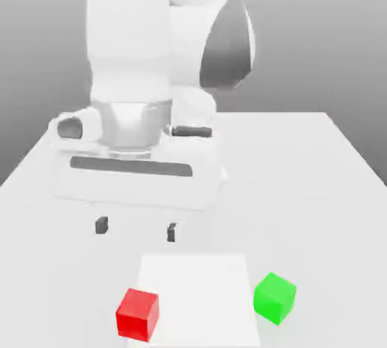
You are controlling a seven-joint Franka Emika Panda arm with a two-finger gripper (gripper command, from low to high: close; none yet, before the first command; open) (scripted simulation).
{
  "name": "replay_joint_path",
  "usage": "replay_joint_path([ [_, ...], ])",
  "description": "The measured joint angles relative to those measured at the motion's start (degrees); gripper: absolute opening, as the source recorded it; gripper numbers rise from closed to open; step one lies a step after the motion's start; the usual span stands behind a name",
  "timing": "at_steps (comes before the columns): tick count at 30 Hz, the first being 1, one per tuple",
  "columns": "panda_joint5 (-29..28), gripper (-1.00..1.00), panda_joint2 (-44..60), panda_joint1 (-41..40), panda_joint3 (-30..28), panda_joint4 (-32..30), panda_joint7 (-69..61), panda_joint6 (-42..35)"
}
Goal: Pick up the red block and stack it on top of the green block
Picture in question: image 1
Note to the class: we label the small green cube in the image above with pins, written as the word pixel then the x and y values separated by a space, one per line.
pixel 273 298

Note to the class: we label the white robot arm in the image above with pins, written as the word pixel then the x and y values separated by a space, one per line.
pixel 127 36

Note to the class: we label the small red cube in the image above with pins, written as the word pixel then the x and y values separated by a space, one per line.
pixel 136 314

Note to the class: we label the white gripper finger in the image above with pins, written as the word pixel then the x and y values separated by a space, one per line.
pixel 171 232
pixel 101 225

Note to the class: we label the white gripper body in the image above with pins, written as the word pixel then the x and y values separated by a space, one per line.
pixel 133 186

